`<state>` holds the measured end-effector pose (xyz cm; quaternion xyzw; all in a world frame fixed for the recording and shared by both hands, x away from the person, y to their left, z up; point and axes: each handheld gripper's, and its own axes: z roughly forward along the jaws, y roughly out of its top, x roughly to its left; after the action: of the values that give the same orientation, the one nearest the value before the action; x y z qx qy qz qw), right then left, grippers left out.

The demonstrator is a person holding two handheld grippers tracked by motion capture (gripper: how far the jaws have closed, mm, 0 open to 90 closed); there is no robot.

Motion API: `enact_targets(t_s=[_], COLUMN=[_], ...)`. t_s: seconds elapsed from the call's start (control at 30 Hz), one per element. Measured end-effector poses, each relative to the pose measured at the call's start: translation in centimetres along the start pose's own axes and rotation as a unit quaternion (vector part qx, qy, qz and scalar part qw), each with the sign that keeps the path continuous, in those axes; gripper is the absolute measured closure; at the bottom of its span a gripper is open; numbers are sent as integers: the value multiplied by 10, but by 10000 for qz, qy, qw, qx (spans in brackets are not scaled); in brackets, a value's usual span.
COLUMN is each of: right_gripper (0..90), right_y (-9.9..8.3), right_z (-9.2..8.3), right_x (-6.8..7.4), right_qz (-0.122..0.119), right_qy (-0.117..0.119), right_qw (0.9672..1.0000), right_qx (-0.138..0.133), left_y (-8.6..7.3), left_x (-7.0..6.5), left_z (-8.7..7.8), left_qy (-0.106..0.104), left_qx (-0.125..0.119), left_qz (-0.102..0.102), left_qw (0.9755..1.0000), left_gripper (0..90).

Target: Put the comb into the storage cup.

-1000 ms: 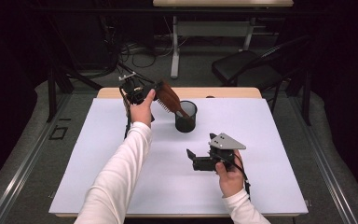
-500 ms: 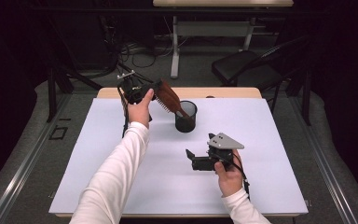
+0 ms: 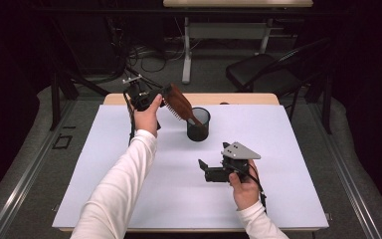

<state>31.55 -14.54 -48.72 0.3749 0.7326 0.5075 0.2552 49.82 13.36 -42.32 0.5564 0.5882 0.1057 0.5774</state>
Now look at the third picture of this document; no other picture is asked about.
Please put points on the brown wooden hairbrush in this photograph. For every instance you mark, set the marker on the brown wooden hairbrush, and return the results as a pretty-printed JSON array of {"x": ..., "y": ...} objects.
[{"x": 180, "y": 104}]

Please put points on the white-framed desk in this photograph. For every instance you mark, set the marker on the white-framed desk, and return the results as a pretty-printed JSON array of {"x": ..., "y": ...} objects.
[{"x": 225, "y": 31}]

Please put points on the black folding chair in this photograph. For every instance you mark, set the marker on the black folding chair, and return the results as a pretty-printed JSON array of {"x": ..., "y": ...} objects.
[{"x": 262, "y": 73}]

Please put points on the white table sheet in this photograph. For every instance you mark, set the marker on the white table sheet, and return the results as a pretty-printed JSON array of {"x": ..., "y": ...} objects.
[{"x": 278, "y": 182}]

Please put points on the black mesh pen cup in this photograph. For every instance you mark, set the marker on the black mesh pen cup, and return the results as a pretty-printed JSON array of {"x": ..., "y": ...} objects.
[{"x": 199, "y": 131}]

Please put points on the person's right hand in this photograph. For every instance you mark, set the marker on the person's right hand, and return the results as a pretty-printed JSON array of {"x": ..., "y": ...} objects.
[{"x": 245, "y": 192}]

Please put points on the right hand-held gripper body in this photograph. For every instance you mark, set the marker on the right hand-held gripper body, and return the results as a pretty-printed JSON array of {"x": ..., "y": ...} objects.
[{"x": 233, "y": 162}]

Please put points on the light wooden table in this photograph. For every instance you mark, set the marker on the light wooden table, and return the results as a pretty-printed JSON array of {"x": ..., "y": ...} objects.
[{"x": 232, "y": 99}]

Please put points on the black horizontal bar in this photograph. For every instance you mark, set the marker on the black horizontal bar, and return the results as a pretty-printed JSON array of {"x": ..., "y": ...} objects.
[{"x": 112, "y": 11}]

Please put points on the person's left hand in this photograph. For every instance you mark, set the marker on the person's left hand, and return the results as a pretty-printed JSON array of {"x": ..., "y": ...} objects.
[{"x": 147, "y": 116}]

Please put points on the grey metal floor rail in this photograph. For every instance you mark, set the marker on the grey metal floor rail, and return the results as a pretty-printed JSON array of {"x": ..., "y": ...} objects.
[
  {"x": 26, "y": 179},
  {"x": 348, "y": 179}
]

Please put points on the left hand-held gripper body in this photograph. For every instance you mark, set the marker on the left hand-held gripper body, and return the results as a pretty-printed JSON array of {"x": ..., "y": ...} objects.
[{"x": 141, "y": 94}]

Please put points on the black metal stand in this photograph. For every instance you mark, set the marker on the black metal stand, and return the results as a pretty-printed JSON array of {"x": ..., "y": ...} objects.
[
  {"x": 55, "y": 96},
  {"x": 326, "y": 99}
]

